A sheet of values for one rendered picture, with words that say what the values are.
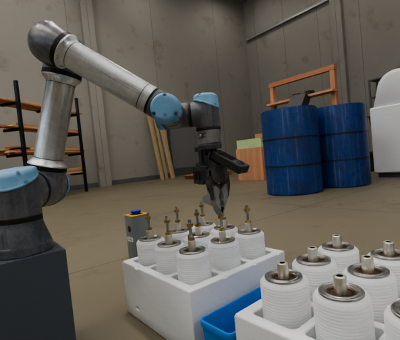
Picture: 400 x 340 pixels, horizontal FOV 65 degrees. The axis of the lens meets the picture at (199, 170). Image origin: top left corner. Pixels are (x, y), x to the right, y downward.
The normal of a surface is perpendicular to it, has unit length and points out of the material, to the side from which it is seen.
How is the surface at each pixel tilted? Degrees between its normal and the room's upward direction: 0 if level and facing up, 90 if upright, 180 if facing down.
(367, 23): 90
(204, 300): 90
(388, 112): 90
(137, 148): 90
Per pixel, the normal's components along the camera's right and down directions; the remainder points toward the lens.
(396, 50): -0.80, 0.11
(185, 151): 0.59, -0.03
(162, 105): -0.05, 0.05
